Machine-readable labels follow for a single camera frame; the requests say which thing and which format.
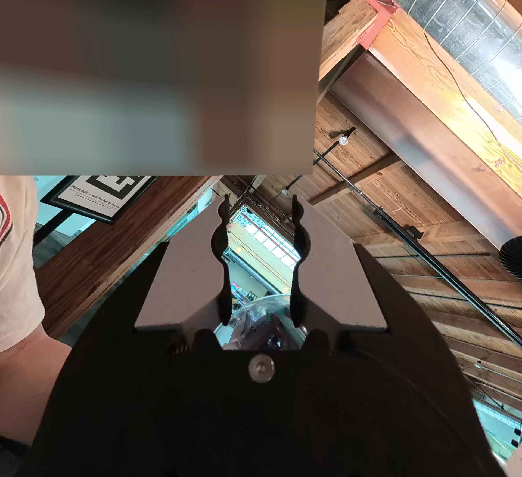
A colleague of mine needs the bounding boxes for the clear maze ball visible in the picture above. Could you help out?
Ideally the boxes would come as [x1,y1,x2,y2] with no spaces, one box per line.
[216,291,307,351]

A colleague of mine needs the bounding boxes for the black sign stand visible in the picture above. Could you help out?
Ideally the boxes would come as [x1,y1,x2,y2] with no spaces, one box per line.
[33,208,71,246]

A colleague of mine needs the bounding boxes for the black track light bar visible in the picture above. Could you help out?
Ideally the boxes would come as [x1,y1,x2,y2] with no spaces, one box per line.
[281,127,356,195]

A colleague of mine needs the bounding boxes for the red beam bracket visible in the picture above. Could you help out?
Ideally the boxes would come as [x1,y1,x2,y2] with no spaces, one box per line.
[349,0,398,50]

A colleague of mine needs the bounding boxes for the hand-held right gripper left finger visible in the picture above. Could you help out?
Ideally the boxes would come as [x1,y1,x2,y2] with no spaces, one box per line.
[134,195,233,348]

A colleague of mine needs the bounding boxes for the black ceiling rail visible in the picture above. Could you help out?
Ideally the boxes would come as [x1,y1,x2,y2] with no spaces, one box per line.
[313,150,522,349]

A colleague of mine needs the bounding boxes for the framed marker sign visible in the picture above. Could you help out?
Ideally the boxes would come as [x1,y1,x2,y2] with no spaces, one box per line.
[41,175,159,224]

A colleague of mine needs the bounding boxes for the black round lamp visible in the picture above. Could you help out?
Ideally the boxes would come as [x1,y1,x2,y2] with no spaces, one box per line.
[498,235,522,279]

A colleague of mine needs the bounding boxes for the person's left forearm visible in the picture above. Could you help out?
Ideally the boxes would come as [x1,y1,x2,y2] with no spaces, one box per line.
[0,324,72,445]

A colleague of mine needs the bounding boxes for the rectangular metal air duct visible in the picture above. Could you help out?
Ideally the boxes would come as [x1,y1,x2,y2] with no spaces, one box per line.
[330,53,516,250]

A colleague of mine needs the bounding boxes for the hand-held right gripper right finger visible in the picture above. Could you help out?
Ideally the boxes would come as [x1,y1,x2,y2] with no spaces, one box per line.
[290,195,388,345]

